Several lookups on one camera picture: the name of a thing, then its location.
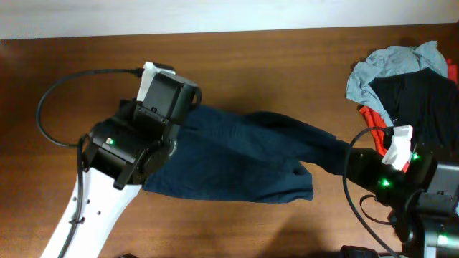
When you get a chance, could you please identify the dark navy blue shorts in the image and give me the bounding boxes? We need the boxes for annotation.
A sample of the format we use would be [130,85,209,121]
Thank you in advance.
[143,105,349,204]

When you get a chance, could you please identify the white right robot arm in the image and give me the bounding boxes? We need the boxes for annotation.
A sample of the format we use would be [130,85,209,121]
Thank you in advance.
[346,145,458,257]

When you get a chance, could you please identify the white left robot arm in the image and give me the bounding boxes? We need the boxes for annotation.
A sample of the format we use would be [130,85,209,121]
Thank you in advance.
[42,71,202,257]

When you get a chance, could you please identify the red garment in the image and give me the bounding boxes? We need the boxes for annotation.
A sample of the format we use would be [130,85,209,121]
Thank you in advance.
[359,59,459,173]

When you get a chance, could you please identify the black garment in pile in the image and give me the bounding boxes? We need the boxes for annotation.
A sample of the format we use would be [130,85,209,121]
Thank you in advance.
[369,68,458,154]

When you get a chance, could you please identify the light blue grey garment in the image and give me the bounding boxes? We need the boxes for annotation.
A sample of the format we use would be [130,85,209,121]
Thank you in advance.
[346,41,448,126]

